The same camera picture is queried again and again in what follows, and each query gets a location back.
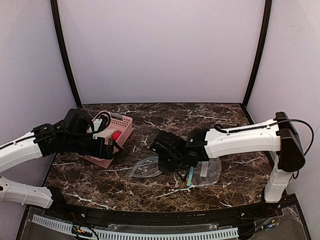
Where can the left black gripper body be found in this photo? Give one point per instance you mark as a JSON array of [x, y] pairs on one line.
[[108, 149]]

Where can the black frame post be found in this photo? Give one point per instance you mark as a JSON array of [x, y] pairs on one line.
[[64, 53], [259, 52]]

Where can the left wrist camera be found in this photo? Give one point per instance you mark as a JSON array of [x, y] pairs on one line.
[[101, 122]]

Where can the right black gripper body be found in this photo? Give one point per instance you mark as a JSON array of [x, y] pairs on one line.
[[165, 163]]

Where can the red toy fruit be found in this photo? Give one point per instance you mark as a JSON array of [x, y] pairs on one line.
[[116, 135]]

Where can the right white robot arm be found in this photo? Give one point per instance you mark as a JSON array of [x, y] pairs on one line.
[[277, 135]]

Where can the black front table rail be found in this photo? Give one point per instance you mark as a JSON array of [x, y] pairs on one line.
[[241, 216]]

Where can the white slotted cable duct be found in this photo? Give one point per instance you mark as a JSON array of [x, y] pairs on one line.
[[130, 232]]

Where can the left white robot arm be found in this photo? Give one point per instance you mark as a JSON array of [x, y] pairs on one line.
[[77, 133]]

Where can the white toy bun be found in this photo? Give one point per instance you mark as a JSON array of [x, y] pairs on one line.
[[106, 133]]

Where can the left black frame post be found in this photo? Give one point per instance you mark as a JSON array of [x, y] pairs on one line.
[[64, 53]]

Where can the zip bag with blue zipper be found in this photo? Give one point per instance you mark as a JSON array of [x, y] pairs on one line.
[[146, 168]]

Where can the right black frame post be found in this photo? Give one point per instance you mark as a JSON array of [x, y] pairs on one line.
[[259, 52]]

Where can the pink perforated plastic basket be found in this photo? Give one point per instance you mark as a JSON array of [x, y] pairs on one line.
[[112, 127]]

